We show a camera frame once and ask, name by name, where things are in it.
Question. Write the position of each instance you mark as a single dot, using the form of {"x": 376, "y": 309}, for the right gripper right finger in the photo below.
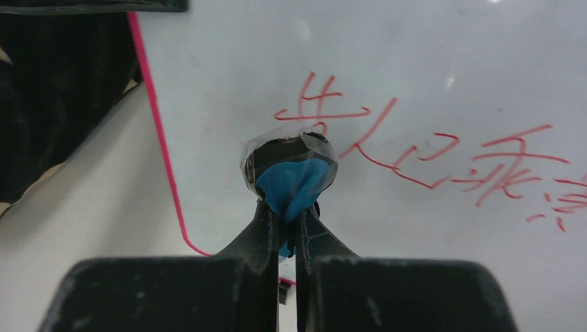
{"x": 338, "y": 290}

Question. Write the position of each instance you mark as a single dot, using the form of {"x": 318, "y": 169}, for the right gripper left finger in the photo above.
{"x": 234, "y": 290}

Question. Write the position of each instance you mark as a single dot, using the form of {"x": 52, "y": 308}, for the blue whiteboard eraser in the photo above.
{"x": 289, "y": 169}

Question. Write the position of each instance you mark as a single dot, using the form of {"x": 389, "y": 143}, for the red framed whiteboard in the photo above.
{"x": 459, "y": 128}

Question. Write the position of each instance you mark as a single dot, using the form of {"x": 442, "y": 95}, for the black floral blanket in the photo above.
{"x": 60, "y": 76}

